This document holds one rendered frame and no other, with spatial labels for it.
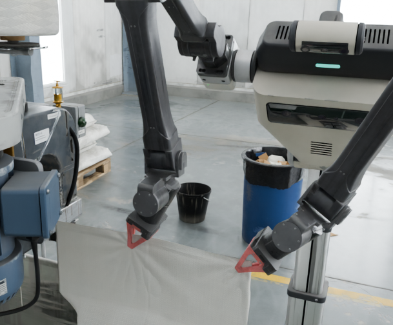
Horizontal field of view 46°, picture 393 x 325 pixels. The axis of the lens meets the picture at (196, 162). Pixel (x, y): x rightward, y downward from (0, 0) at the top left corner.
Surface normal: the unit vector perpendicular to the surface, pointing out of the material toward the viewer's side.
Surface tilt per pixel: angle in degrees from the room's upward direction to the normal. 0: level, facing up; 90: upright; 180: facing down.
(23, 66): 90
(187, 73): 90
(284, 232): 79
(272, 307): 0
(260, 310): 0
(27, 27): 93
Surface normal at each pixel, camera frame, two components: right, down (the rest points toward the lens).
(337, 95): -0.20, -0.56
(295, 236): -0.51, 0.05
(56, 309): -0.35, 0.27
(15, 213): 0.06, 0.30
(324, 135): -0.29, 0.82
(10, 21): 0.35, 0.32
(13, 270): 0.95, 0.14
